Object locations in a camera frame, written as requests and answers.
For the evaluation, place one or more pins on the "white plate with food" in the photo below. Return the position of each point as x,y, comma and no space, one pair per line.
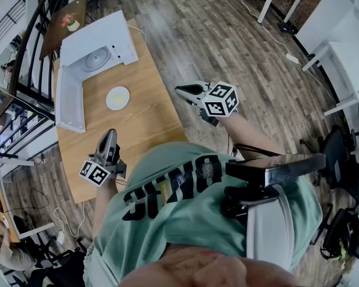
117,98

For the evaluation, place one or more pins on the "glass turntable plate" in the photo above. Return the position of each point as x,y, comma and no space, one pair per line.
97,59

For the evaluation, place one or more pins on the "person's face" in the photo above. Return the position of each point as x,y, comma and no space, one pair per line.
203,271

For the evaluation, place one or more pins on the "white side table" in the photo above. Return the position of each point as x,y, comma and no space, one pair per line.
344,70

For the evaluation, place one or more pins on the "black metal railing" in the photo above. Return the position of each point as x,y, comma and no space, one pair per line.
36,96

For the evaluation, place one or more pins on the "black mesh office chair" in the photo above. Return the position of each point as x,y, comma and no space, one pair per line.
21,221
335,148
338,232
60,268

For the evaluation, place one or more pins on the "white power adapter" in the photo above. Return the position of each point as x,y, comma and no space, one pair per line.
292,58
61,238

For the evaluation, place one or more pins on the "green t-shirt with black print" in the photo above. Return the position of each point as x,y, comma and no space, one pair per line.
182,229

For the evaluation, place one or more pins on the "person's right forearm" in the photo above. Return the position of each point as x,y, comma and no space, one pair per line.
248,133

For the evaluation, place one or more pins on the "dark brown low table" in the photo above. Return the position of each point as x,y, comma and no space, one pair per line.
52,37

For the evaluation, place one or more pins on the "white pot with pink flowers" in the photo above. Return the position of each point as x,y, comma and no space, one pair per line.
73,25

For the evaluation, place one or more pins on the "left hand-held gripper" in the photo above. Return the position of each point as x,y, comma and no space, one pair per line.
94,172

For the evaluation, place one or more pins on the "person's left forearm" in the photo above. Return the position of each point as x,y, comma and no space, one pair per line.
104,208

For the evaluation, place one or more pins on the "white microwave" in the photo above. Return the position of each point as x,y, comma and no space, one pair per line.
98,31

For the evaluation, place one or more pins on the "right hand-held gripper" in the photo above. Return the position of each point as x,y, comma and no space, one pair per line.
220,100

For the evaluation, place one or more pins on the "small red white object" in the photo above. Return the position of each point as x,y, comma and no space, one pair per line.
39,160

